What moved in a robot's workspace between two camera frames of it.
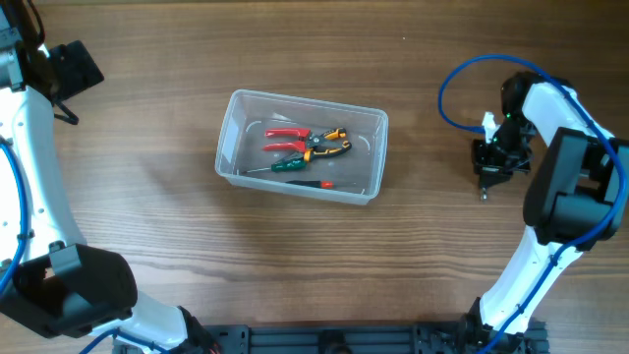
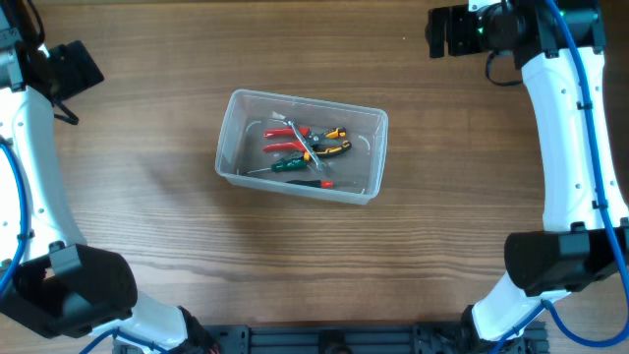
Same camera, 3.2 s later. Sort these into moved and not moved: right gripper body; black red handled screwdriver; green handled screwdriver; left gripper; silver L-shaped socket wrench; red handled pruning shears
Moved: silver L-shaped socket wrench; right gripper body
Not moved: green handled screwdriver; left gripper; red handled pruning shears; black red handled screwdriver
